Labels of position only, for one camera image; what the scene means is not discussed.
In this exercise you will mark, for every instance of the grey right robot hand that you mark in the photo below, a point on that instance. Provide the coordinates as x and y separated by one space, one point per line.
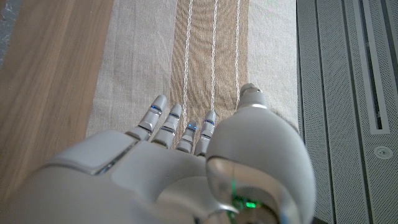
155 180

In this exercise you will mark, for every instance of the beige striped curtain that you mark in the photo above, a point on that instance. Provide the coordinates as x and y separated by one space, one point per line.
202 62

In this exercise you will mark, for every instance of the perforated grey ceiling panels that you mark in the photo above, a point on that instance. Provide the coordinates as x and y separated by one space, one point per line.
351 109

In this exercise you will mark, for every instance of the grey tape outline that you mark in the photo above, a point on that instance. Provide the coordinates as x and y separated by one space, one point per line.
7 18

